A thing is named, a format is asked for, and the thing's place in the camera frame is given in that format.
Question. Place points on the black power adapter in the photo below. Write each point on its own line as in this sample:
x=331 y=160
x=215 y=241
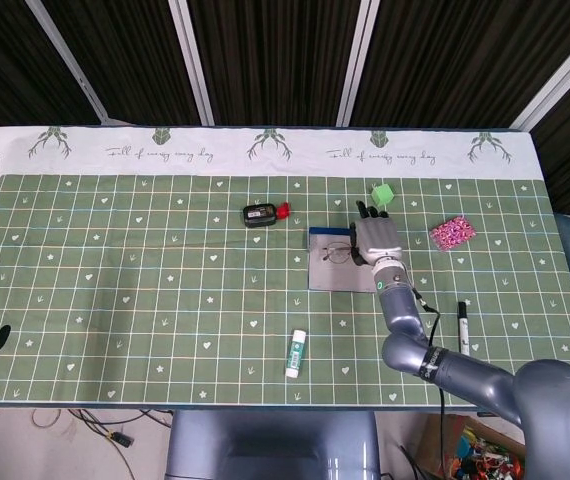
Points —
x=122 y=440

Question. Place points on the pink patterned box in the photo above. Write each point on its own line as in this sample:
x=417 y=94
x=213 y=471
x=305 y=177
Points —
x=453 y=233

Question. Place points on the thin wire-frame eyeglasses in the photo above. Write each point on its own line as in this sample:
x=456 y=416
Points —
x=336 y=252

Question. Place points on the colourful toy pile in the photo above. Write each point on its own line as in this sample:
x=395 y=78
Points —
x=485 y=455

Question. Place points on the black bottle red cap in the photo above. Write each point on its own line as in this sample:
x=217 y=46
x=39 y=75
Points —
x=260 y=215

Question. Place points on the grey glasses case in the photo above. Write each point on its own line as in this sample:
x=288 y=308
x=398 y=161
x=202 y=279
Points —
x=330 y=277

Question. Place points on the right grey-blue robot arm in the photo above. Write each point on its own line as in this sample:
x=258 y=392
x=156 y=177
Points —
x=465 y=375

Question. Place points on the white green glue stick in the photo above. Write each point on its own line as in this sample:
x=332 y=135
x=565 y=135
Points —
x=296 y=352

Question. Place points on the grey-blue robot torso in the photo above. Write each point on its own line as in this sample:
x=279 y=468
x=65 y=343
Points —
x=270 y=445

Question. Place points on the green cube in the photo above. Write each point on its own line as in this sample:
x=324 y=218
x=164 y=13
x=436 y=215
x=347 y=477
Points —
x=381 y=195

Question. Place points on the white partition post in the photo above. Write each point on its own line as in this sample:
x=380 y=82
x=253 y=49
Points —
x=359 y=60
x=560 y=80
x=192 y=60
x=69 y=59

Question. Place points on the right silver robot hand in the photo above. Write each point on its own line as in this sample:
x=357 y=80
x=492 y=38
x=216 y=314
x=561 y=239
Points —
x=377 y=240

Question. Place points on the dark pleated curtain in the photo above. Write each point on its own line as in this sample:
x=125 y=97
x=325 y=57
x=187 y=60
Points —
x=285 y=50

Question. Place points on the black white marker pen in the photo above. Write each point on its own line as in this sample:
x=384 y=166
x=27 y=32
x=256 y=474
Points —
x=463 y=330

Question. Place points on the green grid tablecloth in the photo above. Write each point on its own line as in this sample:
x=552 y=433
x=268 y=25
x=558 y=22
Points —
x=165 y=300

